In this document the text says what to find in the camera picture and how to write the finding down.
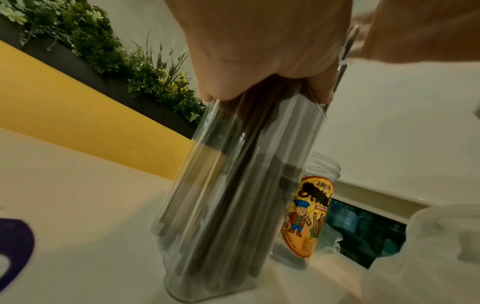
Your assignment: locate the person's right hand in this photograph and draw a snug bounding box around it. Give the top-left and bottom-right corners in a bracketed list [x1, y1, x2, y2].
[352, 0, 480, 65]

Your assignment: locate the person's left hand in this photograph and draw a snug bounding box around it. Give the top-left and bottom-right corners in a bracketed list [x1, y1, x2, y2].
[162, 0, 354, 103]

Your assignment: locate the clear square plastic container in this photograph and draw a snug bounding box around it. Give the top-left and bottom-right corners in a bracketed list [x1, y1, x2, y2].
[151, 77, 329, 300]

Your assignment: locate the bundle of gray straws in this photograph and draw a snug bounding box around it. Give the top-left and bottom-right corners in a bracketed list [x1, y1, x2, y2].
[160, 74, 301, 289]

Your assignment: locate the clear cup with colourful sticker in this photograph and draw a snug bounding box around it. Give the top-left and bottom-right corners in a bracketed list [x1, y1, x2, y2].
[269, 151, 342, 271]

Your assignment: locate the clear plastic bag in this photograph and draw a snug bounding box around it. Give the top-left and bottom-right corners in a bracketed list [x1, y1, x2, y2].
[359, 204, 480, 304]

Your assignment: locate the white roller blind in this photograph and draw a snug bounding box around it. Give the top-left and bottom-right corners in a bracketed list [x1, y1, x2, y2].
[310, 58, 480, 209]

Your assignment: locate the black planter box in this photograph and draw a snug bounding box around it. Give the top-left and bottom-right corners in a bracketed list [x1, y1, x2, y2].
[0, 15, 200, 139]

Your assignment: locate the green fern plant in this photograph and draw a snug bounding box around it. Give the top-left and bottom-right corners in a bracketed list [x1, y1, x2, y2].
[0, 0, 207, 123]

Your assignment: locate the yellow bench backrest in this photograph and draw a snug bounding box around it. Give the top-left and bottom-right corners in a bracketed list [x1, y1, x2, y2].
[0, 40, 198, 180]

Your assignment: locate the purple round sticker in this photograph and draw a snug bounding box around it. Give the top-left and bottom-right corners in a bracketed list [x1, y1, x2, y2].
[0, 218, 36, 281]

